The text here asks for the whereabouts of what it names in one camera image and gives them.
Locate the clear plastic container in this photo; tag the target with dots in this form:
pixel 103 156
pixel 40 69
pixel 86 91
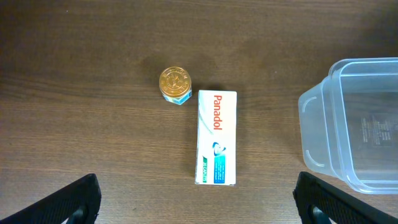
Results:
pixel 348 124

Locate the white Panadol box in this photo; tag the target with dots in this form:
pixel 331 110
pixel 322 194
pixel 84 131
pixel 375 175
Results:
pixel 216 138

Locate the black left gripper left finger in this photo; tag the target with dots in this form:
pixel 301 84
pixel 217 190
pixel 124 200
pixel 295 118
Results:
pixel 78 202

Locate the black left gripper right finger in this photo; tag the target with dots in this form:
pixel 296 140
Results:
pixel 319 202

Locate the small jar with gold lid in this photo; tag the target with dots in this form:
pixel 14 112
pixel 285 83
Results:
pixel 175 85

